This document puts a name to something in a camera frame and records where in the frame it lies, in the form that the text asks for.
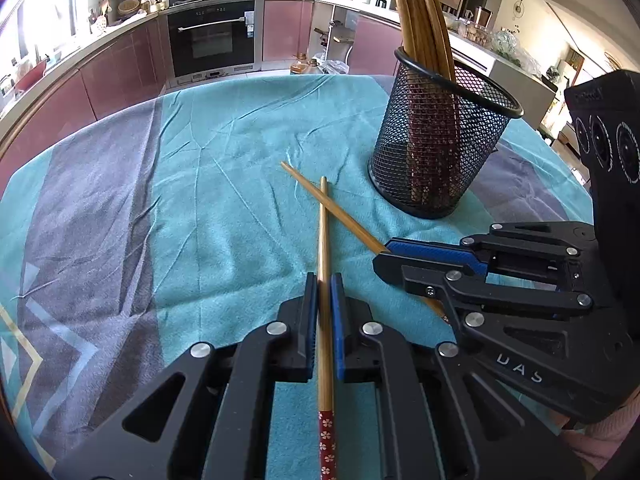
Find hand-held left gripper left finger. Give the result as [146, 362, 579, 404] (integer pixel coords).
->
[52, 272, 319, 480]

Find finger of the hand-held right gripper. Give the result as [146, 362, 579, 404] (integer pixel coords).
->
[387, 222, 598, 276]
[372, 252, 598, 317]

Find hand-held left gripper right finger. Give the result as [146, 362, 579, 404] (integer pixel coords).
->
[328, 272, 586, 480]

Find bamboo chopstick red floral end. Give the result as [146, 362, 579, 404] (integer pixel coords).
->
[280, 161, 449, 322]
[317, 176, 338, 480]

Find black mesh utensil holder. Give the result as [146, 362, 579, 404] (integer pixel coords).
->
[367, 46, 524, 220]

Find bundle of bamboo chopsticks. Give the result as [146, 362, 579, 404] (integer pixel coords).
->
[384, 0, 458, 206]

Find person's right forearm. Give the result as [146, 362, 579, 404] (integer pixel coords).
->
[560, 400, 640, 480]

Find teal grey printed tablecloth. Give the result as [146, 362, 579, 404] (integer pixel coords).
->
[0, 74, 596, 480]

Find clear egg container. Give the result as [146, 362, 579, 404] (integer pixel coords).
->
[457, 20, 493, 43]

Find black built-in oven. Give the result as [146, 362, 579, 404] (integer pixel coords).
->
[166, 0, 264, 81]

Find pink kitchen cabinets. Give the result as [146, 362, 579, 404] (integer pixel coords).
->
[0, 0, 406, 181]

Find kitchen window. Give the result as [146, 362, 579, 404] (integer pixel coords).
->
[0, 0, 96, 76]

